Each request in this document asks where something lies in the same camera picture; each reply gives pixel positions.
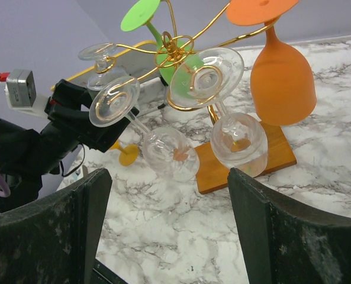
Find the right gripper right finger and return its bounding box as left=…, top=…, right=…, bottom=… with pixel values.
left=227, top=168, right=351, bottom=283

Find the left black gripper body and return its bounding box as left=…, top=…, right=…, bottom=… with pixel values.
left=44, top=79, right=89, bottom=124

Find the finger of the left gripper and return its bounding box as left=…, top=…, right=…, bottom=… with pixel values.
left=65, top=111, right=130, bottom=153

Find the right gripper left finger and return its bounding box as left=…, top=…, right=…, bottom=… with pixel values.
left=0, top=169, right=112, bottom=283

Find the yellow-orange plastic wine glass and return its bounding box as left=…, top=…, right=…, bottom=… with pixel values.
left=109, top=140, right=140, bottom=166

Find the clear wine glass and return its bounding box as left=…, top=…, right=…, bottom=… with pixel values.
left=78, top=43, right=128, bottom=92
left=170, top=47, right=268, bottom=177
left=89, top=76, right=200, bottom=182

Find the green plastic wine glass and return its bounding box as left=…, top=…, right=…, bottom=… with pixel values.
left=120, top=0, right=203, bottom=83

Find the orange plastic wine glass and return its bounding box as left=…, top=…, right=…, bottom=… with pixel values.
left=227, top=0, right=317, bottom=126

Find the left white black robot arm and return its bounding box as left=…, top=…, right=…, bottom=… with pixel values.
left=0, top=79, right=130, bottom=212

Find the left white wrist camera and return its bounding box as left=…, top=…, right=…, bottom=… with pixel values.
left=4, top=69, right=49, bottom=119

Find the black metal base rail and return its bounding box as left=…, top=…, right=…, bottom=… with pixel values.
left=90, top=259, right=128, bottom=284

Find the gold wire wine glass rack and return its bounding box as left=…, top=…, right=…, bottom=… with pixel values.
left=98, top=1, right=297, bottom=194

